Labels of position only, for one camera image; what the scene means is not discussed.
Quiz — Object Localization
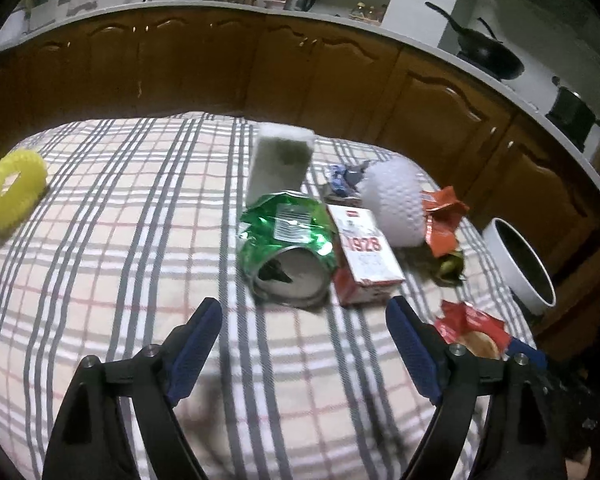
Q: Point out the blue wrapper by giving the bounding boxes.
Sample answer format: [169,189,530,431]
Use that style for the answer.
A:
[325,161,373,198]

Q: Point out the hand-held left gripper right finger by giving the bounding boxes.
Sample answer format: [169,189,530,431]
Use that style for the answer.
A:
[385,296,568,480]

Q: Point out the black wok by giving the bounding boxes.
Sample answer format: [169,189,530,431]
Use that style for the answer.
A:
[425,1,525,81]

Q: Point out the white kitchen countertop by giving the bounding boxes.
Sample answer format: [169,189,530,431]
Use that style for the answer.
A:
[0,0,600,181]

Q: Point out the white round trash bin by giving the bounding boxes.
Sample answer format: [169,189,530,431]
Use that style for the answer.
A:
[481,217,557,316]

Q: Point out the red snack wrapper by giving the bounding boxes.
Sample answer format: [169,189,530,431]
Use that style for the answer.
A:
[435,300,548,366]

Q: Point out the black gas stove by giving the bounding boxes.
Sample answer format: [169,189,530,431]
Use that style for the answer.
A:
[455,50,516,86]

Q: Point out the small green wrapper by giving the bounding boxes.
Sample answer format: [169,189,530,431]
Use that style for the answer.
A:
[437,252,466,283]

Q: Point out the black cooking pot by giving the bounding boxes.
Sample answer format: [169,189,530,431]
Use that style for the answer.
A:
[546,76,600,141]

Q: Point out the white foam block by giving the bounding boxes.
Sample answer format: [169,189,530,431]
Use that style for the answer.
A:
[245,122,316,208]

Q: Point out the white dimpled ball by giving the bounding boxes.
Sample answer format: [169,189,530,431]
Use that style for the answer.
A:
[356,158,427,247]

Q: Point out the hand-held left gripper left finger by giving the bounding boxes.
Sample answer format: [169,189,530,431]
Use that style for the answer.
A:
[41,296,224,480]

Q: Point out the crushed green can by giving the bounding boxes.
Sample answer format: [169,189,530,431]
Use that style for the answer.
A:
[237,191,338,308]

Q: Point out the yellow coil ring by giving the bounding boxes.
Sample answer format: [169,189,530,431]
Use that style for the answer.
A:
[0,150,49,233]

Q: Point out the orange wrapper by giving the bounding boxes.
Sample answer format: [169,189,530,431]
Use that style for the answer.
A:
[420,186,470,259]

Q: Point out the plaid tablecloth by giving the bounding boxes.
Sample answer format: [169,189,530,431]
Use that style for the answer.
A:
[0,112,538,480]

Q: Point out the red and white carton box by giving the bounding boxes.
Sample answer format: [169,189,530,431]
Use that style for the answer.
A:
[326,203,406,307]

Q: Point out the wooden lower kitchen cabinets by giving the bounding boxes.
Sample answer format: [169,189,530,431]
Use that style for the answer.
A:
[0,5,600,361]

